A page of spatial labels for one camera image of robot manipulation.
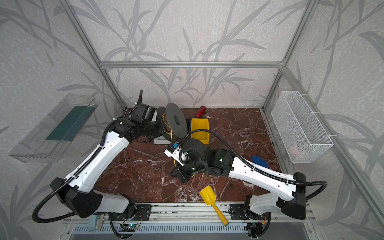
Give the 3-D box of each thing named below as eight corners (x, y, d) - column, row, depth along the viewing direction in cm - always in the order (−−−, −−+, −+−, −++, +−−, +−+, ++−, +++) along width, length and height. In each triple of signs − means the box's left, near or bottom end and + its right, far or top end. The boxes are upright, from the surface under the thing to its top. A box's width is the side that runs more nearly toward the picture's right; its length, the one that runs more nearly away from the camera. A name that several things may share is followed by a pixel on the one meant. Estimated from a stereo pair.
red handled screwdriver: (195, 116, 116) (194, 114, 114) (201, 107, 122) (201, 105, 120) (200, 118, 115) (200, 116, 112) (206, 109, 121) (206, 106, 119)
